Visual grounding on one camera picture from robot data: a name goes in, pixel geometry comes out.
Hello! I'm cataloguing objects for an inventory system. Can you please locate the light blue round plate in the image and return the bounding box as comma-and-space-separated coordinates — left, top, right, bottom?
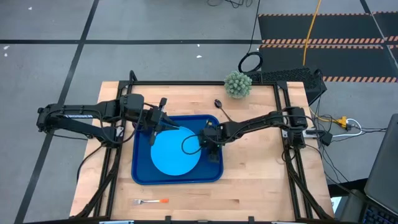
150, 126, 202, 177

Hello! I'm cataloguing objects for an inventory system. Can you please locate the black coiled floor cable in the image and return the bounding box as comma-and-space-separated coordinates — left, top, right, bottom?
238, 0, 264, 74

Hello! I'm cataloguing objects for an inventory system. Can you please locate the grey laptop lid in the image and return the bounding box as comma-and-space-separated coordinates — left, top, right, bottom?
363, 113, 398, 215

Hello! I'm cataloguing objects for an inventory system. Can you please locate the yellow floor cable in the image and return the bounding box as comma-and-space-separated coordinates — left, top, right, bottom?
303, 0, 323, 66

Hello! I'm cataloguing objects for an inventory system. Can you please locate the black aluminium table frame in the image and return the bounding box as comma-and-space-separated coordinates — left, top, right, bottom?
70, 70, 335, 224

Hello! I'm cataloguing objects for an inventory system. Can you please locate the black keyboard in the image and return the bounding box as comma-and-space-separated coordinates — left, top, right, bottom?
360, 205, 398, 224

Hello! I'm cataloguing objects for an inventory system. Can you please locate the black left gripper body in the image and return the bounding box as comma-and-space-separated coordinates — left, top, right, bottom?
144, 97, 170, 146

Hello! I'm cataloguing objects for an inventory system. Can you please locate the black perforated computer tower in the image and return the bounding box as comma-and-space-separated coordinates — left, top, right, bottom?
248, 67, 328, 105

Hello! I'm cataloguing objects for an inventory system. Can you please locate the black hazard-striped floor mat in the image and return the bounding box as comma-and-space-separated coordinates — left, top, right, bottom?
257, 11, 398, 83

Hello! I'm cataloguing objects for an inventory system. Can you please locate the green artificial succulent plant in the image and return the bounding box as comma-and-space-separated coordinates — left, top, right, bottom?
223, 70, 253, 100

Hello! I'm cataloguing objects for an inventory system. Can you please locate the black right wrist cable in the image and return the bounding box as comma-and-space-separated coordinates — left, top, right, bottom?
181, 133, 205, 156

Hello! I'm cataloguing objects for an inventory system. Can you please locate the dark blue plastic tray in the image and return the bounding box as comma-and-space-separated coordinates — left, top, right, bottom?
131, 114, 224, 186

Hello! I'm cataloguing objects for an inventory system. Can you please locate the metal fork orange handle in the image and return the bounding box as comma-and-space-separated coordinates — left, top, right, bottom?
133, 198, 170, 205

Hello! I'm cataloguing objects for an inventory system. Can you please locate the black spoon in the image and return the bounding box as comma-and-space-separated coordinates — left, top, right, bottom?
214, 98, 233, 122

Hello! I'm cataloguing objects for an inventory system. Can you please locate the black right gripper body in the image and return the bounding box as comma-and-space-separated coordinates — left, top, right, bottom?
198, 122, 225, 154

